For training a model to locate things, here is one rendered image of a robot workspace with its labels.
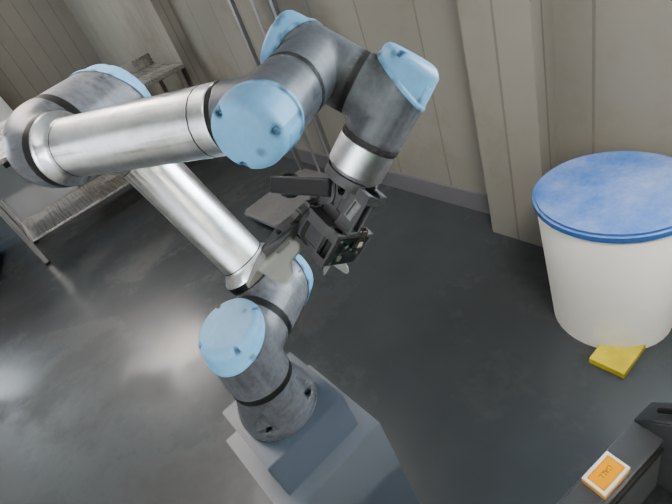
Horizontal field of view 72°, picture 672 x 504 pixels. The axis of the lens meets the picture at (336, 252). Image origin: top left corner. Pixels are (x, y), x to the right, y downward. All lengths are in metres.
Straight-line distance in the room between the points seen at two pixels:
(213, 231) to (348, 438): 0.47
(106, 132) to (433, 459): 1.53
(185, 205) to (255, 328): 0.23
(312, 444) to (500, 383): 1.15
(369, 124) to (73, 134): 0.34
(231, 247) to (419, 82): 0.44
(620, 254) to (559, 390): 0.56
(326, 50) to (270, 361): 0.49
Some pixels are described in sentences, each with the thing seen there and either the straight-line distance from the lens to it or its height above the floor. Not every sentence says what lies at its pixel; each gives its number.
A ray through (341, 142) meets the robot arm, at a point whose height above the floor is 1.37.
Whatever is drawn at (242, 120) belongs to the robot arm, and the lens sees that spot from 0.43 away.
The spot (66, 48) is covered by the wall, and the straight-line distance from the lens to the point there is 8.10.
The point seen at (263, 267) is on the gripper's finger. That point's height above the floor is 1.25.
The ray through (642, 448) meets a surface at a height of 0.95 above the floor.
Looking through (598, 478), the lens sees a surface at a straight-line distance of 0.71.
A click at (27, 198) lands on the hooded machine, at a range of 5.54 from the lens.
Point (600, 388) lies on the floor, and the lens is 1.93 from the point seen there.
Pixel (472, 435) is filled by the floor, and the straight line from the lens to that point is 1.84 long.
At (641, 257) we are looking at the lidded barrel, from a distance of 1.67.
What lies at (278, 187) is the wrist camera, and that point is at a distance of 0.66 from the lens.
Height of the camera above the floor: 1.60
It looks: 35 degrees down
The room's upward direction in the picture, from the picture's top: 23 degrees counter-clockwise
